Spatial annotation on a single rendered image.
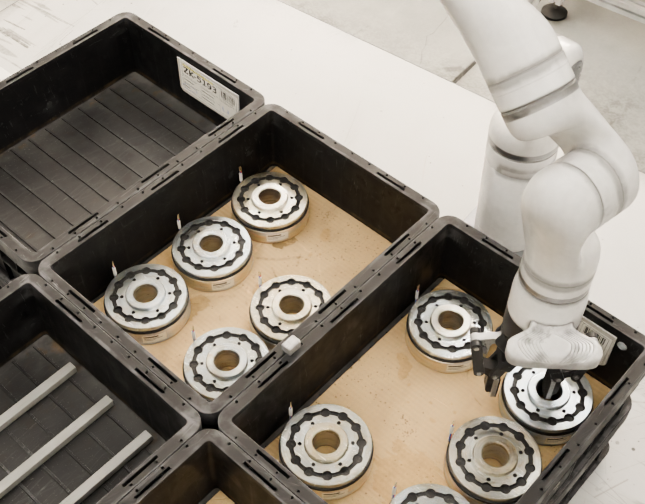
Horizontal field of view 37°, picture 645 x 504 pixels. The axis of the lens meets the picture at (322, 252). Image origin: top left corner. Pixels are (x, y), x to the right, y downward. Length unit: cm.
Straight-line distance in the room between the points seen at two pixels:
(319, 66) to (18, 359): 80
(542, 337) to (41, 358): 60
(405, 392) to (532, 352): 25
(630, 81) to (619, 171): 209
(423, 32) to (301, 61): 128
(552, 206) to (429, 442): 39
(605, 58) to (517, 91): 218
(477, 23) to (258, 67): 96
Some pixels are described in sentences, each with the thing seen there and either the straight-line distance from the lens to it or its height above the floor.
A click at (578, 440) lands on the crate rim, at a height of 93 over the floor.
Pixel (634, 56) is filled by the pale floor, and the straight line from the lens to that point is 305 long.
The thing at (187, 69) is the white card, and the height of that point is 91.
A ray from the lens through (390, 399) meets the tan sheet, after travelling 115.
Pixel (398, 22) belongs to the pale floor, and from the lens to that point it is 304.
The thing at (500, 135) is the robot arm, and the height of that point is 97.
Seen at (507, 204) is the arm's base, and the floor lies 86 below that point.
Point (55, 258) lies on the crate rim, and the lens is 118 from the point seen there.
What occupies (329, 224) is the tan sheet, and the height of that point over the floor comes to 83.
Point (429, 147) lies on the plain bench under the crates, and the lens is 161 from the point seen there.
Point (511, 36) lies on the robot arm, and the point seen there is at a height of 131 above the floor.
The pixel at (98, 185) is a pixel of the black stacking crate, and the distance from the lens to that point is 139.
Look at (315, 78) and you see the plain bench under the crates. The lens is 173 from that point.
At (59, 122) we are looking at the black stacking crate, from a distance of 150.
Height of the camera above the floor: 181
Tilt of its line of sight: 50 degrees down
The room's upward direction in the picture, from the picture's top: 1 degrees clockwise
